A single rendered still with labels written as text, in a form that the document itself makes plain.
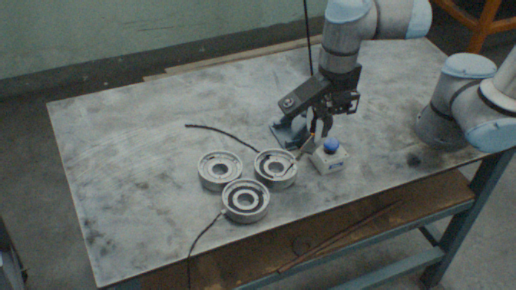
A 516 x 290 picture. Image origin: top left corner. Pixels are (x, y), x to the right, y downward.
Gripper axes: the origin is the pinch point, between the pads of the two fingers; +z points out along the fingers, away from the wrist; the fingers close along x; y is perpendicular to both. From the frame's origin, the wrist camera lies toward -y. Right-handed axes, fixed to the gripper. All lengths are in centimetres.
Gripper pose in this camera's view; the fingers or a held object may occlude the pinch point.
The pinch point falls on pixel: (312, 139)
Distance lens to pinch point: 118.0
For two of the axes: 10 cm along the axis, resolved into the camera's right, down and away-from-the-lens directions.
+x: -3.8, -6.7, 6.4
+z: -0.6, 7.1, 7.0
